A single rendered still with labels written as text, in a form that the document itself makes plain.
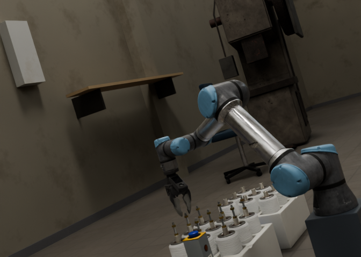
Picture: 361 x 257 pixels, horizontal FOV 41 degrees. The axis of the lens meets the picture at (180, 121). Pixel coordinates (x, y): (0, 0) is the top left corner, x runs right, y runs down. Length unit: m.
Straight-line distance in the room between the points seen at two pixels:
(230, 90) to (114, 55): 4.34
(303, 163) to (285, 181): 0.08
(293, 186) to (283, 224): 0.85
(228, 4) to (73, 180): 2.89
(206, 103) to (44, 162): 3.21
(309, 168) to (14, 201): 3.32
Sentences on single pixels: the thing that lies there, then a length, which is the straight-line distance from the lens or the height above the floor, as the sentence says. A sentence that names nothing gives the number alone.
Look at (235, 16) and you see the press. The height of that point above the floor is 1.76.
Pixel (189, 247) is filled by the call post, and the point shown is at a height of 0.29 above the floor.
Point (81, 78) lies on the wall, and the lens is 5.50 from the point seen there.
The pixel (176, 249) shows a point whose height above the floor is 0.23.
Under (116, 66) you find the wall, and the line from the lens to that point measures 6.04.
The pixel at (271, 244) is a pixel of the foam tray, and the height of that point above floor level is 0.11.
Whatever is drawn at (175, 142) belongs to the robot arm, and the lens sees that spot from 2.09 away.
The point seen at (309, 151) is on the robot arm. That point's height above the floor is 0.52.
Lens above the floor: 0.76
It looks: level
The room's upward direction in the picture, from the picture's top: 17 degrees counter-clockwise
